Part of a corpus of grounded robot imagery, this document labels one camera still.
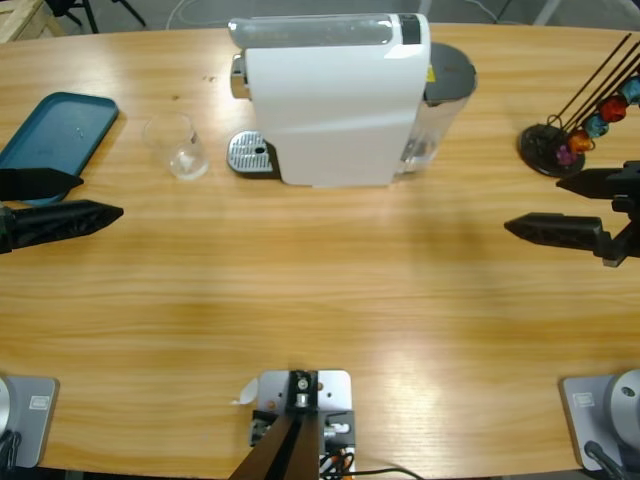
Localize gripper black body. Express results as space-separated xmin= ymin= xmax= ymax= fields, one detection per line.
xmin=612 ymin=160 xmax=640 ymax=214
xmin=0 ymin=202 xmax=12 ymax=256

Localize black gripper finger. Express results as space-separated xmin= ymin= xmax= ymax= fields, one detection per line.
xmin=8 ymin=199 xmax=125 ymax=251
xmin=503 ymin=209 xmax=640 ymax=266
xmin=556 ymin=168 xmax=624 ymax=199
xmin=0 ymin=168 xmax=84 ymax=201

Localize clear drinking glass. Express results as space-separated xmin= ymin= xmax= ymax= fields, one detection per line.
xmin=143 ymin=112 xmax=210 ymax=182

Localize white capsule coffee machine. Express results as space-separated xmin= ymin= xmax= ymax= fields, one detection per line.
xmin=227 ymin=12 xmax=432 ymax=190

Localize orange coffee capsule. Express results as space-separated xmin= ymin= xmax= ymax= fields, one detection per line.
xmin=568 ymin=130 xmax=595 ymax=155

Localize red coffee capsule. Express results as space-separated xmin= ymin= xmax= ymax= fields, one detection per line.
xmin=599 ymin=95 xmax=629 ymax=121

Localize teal serving tray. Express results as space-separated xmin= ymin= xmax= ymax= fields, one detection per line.
xmin=0 ymin=92 xmax=120 ymax=209

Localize black capsule holder with rods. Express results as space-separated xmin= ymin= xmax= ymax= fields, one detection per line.
xmin=518 ymin=32 xmax=640 ymax=179

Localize wooden crate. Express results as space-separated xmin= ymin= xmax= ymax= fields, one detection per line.
xmin=0 ymin=0 xmax=67 ymax=45

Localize black tripod stand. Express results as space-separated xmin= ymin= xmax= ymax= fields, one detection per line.
xmin=47 ymin=0 xmax=147 ymax=35

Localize clear water tank dark lid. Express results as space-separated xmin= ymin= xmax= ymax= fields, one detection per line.
xmin=394 ymin=42 xmax=479 ymax=175

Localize metal drip tray grate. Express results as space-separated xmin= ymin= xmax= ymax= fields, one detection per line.
xmin=227 ymin=130 xmax=277 ymax=176

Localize white tape strip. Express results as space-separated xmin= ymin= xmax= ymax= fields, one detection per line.
xmin=229 ymin=377 xmax=260 ymax=406

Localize white metal frame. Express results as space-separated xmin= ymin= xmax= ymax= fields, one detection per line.
xmin=532 ymin=0 xmax=564 ymax=26

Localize black arm base cable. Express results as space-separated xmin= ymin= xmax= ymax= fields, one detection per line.
xmin=583 ymin=440 xmax=629 ymax=480
xmin=0 ymin=430 xmax=22 ymax=469

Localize white floor cable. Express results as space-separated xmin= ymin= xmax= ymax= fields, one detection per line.
xmin=166 ymin=0 xmax=234 ymax=29

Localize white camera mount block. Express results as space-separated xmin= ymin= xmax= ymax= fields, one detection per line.
xmin=248 ymin=368 xmax=357 ymax=480

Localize thin black cable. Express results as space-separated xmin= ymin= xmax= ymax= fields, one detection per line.
xmin=349 ymin=466 xmax=426 ymax=480

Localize orange wires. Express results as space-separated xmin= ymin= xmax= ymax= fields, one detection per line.
xmin=319 ymin=447 xmax=354 ymax=476

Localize dark camera post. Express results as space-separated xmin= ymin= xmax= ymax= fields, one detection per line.
xmin=228 ymin=368 xmax=321 ymax=480

